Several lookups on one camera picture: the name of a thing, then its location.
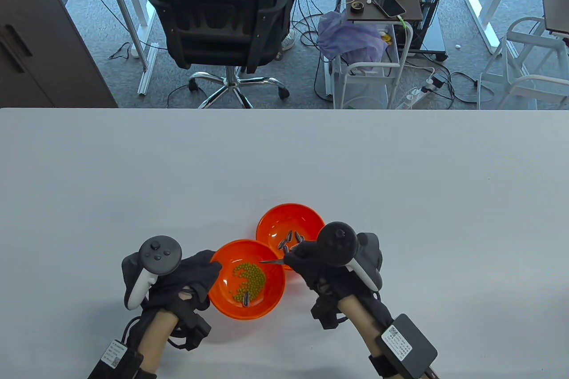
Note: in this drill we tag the person's left forearm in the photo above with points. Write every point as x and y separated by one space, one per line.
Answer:
155 335

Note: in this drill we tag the white power strip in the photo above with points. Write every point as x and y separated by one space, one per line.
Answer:
413 97

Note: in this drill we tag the white metal desk leg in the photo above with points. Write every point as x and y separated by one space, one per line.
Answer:
493 1

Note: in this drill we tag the black plug adapter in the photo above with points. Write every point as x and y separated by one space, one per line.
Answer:
438 81

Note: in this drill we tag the black smartphone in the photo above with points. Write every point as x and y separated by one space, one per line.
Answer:
389 3

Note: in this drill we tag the black labelled wrist camera box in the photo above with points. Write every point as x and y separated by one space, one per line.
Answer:
115 359
411 345

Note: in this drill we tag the dark brown cabinet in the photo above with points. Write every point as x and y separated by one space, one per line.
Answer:
35 41

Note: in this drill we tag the yellow packet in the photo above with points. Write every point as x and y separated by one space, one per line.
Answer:
386 37

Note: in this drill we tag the black office chair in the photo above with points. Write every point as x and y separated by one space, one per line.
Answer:
222 19

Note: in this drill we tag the orange plastic bowl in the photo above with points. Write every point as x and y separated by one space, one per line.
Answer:
284 219

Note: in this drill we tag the purple cloth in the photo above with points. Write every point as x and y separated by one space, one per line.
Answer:
351 37

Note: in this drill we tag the silver metal tweezers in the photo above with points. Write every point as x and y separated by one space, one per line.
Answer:
271 261

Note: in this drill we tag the person's left hand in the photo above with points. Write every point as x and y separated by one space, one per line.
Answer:
195 277

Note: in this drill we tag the grey metal desk frame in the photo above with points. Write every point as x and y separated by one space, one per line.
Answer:
133 10

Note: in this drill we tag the black tape roll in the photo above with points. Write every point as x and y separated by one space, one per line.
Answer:
357 6

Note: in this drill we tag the grey white right controller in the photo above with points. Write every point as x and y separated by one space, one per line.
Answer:
338 243

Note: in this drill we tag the white chair frame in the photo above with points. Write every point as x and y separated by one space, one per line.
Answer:
529 25

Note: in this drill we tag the pile of green beans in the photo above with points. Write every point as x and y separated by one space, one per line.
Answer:
249 279

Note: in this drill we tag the black glove sensor module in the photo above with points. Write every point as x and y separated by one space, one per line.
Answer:
192 325
326 313

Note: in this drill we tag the orange bowl with green beans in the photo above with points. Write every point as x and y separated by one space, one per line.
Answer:
273 299

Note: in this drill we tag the grey white controller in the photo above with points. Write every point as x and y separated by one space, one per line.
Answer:
338 243
160 255

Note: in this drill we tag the person's right hand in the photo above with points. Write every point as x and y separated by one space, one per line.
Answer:
311 268

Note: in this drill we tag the grey white left controller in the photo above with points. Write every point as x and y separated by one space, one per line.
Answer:
160 255

